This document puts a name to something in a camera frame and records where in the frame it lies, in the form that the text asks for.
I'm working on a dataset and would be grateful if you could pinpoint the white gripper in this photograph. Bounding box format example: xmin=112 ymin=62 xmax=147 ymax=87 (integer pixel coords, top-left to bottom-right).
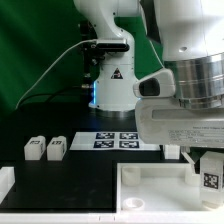
xmin=135 ymin=98 xmax=224 ymax=174

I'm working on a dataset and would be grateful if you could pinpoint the white square tabletop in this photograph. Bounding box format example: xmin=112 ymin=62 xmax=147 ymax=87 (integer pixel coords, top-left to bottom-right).
xmin=116 ymin=163 xmax=224 ymax=214

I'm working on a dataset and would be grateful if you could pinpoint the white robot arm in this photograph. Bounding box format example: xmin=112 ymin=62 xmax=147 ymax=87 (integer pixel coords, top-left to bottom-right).
xmin=73 ymin=0 xmax=224 ymax=148

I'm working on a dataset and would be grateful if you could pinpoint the white sheet with tags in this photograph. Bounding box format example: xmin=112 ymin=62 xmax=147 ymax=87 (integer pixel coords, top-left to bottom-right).
xmin=70 ymin=132 xmax=160 ymax=151

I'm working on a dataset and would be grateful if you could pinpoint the white left obstacle block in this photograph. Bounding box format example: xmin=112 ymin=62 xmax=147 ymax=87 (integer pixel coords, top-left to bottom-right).
xmin=0 ymin=167 xmax=15 ymax=204

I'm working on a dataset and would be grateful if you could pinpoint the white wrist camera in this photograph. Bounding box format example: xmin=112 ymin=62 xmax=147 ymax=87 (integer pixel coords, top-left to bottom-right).
xmin=133 ymin=68 xmax=176 ymax=98

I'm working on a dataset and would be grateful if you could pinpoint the black cable on table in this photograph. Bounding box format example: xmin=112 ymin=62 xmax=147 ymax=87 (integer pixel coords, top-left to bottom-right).
xmin=16 ymin=85 xmax=93 ymax=109

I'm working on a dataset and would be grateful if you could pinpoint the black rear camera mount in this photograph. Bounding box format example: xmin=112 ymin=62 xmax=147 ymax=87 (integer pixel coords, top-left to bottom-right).
xmin=78 ymin=20 xmax=130 ymax=86

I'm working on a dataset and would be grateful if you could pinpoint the white camera cable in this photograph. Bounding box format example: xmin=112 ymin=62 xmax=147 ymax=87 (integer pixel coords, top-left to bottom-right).
xmin=15 ymin=39 xmax=98 ymax=110

